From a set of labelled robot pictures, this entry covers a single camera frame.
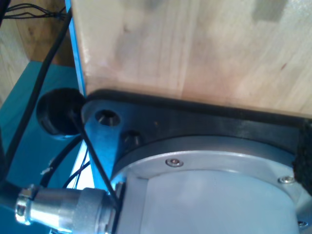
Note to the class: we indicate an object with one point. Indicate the black round knob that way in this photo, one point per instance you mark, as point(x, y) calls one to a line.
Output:
point(58, 112)

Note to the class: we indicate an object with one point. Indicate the blue sofa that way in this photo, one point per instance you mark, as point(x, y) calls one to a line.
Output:
point(31, 136)

